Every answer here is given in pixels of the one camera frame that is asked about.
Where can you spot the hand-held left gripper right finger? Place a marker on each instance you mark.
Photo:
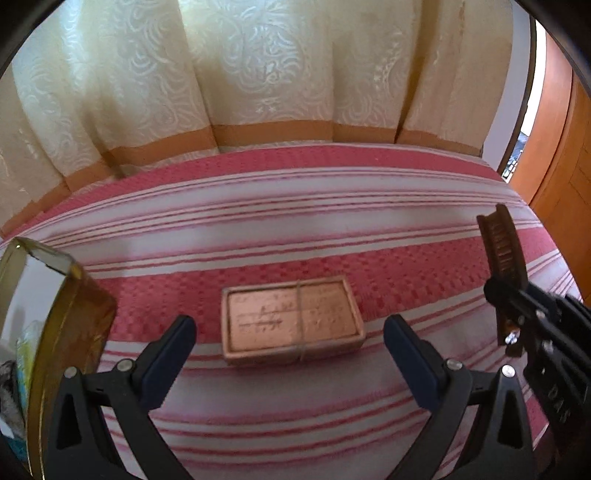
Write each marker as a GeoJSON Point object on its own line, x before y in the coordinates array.
{"type": "Point", "coordinates": [411, 355]}

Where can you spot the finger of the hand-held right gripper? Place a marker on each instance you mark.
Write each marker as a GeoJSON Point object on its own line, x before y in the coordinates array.
{"type": "Point", "coordinates": [577, 318]}
{"type": "Point", "coordinates": [554, 369]}

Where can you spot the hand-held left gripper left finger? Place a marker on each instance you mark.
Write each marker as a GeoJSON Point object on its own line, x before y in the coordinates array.
{"type": "Point", "coordinates": [173, 350]}

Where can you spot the dark brown comb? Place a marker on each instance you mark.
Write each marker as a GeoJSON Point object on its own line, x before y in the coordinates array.
{"type": "Point", "coordinates": [501, 249]}

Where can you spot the gold metal tin box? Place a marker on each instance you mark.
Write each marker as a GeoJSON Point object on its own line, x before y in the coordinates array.
{"type": "Point", "coordinates": [69, 323]}

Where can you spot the clear plastic box green card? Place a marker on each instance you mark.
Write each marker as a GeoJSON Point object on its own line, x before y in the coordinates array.
{"type": "Point", "coordinates": [27, 350]}

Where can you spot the grey ball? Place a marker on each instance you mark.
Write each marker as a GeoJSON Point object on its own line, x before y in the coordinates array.
{"type": "Point", "coordinates": [9, 387]}

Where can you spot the orange wooden door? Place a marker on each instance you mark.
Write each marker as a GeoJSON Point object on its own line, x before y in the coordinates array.
{"type": "Point", "coordinates": [563, 161]}

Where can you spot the folding chair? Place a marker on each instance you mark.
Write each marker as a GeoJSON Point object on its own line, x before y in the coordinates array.
{"type": "Point", "coordinates": [517, 161]}

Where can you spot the pink striped bed cover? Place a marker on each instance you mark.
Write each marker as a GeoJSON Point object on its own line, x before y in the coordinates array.
{"type": "Point", "coordinates": [300, 221]}

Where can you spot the cream patterned curtain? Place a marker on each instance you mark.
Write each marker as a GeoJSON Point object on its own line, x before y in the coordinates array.
{"type": "Point", "coordinates": [277, 69]}

